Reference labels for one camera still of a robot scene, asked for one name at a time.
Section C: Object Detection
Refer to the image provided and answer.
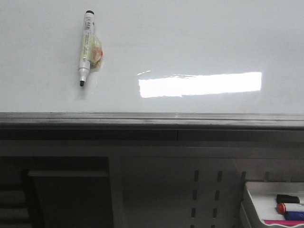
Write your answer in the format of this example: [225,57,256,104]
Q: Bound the blue capped marker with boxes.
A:
[284,211,304,221]

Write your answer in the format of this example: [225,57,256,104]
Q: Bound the white whiteboard marker with tape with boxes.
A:
[78,10,103,87]

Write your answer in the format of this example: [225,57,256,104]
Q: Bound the dark chair under board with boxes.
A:
[0,157,114,228]

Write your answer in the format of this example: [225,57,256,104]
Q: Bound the large white whiteboard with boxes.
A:
[0,0,304,128]

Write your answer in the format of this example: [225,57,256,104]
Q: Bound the white marker tray bin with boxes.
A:
[240,182,304,228]

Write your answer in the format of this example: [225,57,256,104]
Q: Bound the grey perforated metal panel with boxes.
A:
[121,157,304,228]

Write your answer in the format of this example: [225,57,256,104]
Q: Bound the pink eraser in bin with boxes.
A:
[263,219,304,227]

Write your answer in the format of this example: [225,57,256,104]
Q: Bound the red capped marker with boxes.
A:
[276,203,304,214]

